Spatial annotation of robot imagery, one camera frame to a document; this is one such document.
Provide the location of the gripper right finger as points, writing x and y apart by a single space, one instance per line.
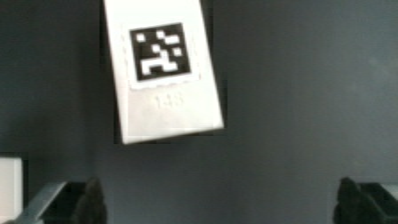
367 203

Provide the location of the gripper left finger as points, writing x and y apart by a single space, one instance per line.
66 204

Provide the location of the white stool leg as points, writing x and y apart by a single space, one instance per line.
166 88

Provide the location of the white fence piece left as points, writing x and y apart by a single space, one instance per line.
11 188

